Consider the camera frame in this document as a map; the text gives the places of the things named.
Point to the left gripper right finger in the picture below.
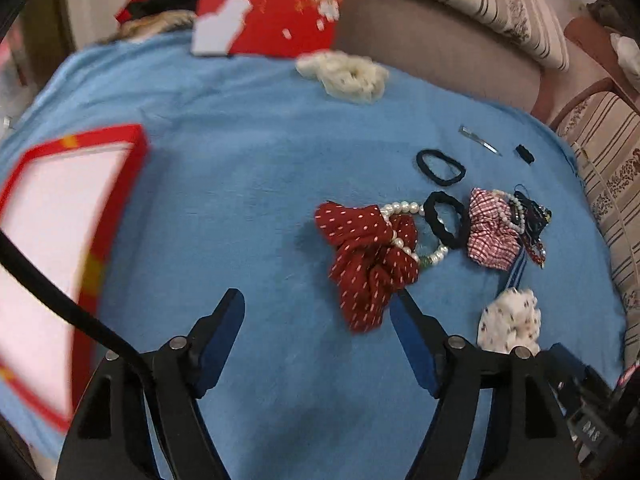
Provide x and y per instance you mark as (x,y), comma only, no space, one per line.
(423,340)

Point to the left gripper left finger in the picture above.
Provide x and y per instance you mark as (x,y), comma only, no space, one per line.
(211,340)

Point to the white floral scrunchie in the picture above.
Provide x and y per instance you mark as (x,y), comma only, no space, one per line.
(511,320)

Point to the red polka dot scrunchie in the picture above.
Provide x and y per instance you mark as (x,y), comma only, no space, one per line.
(375,257)

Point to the red plaid scrunchie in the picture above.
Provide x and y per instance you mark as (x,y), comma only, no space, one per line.
(494,240)

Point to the dark jewelry pile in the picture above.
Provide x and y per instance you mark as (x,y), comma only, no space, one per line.
(529,220)

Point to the blue ribbon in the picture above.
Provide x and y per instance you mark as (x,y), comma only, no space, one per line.
(514,276)

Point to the blue blanket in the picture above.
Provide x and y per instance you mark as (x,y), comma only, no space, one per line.
(242,152)

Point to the red tray box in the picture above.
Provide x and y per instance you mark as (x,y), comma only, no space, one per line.
(61,206)

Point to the small black clip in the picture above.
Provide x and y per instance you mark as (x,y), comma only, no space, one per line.
(525,154)

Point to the silver hair clip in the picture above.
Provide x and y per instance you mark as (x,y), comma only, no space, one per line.
(478,140)

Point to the cream white scrunchie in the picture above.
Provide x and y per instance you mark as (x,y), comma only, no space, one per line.
(345,77)

